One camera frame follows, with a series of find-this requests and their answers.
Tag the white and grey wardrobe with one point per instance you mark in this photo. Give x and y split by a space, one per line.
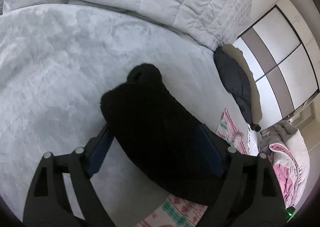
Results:
283 55

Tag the pink and white bedding pile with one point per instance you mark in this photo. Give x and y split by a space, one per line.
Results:
287 151

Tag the black fleece garment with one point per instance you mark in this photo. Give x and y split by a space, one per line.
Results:
156 132

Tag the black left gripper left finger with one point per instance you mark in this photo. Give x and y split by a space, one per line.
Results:
47 203

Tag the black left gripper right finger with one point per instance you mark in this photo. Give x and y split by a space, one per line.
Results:
248 193

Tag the pink patterned fair isle blanket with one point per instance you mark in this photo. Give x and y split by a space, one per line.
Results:
187 210

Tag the dark navy and beige pillow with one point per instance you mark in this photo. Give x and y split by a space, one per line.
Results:
237 79

